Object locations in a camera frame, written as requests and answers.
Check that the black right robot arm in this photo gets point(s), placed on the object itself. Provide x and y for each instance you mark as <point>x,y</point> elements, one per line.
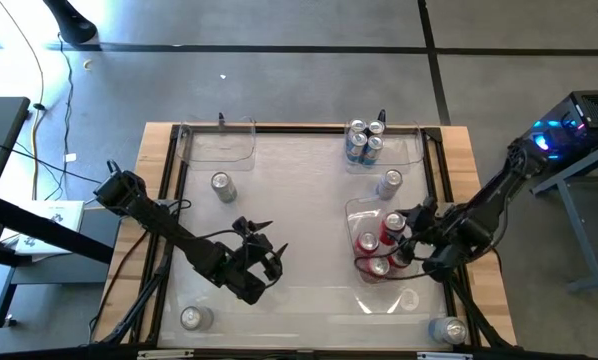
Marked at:
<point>494,192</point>

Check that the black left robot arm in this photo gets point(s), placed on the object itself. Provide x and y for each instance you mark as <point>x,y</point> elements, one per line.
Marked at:
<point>169,227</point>

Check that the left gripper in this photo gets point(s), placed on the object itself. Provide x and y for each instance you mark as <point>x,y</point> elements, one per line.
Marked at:
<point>251,272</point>

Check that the white cardboard box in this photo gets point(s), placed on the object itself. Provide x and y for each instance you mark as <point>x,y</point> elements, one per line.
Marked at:
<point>54,214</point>

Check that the short black post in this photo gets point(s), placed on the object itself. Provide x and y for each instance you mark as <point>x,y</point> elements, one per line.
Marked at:
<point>382,116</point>
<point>221,120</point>

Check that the black office chair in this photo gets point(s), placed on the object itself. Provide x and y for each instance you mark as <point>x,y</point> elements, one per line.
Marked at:
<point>74,25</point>

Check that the grey metal stand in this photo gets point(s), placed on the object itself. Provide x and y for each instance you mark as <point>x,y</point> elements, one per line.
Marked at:
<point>579,235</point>

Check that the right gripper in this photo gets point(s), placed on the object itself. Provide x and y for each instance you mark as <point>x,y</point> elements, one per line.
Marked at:
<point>449,240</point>

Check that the clear plastic bin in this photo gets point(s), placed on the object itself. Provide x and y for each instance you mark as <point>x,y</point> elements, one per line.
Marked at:
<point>364,215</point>
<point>404,150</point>
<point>214,150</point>

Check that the white frame bracket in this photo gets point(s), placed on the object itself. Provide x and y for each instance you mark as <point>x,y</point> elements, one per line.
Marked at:
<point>164,354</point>
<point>444,356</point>

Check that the black desktop computer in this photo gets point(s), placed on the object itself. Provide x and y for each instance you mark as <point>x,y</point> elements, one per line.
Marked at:
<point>594,107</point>

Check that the blue silver Red Bull can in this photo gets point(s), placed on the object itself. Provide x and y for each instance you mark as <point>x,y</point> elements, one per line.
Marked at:
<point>357,125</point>
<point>376,126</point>
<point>356,141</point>
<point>374,145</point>

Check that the black frame strut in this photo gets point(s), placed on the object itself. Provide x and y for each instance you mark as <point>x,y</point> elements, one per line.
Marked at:
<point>474,310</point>
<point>139,305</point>

